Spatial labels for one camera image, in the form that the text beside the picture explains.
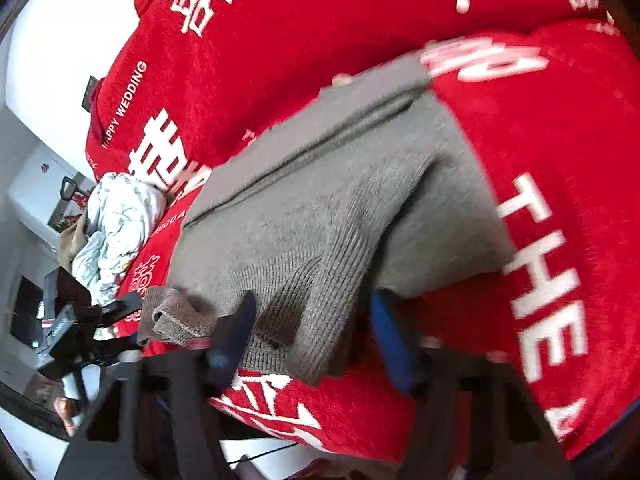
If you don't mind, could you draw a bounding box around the grey knit sweater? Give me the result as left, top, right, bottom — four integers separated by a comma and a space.
138, 53, 514, 385

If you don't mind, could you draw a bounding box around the person's left hand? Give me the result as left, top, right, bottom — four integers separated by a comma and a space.
53, 396, 77, 438

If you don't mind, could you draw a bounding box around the beige cloth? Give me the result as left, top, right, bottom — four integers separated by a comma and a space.
58, 210, 88, 273

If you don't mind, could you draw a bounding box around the white floral cloth bundle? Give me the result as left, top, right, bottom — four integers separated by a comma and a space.
70, 172, 167, 306

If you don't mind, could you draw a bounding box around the white cabinet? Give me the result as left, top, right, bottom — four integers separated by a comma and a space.
9, 143, 96, 252

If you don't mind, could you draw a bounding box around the red wedding bedspread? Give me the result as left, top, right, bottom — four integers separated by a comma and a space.
87, 0, 639, 462

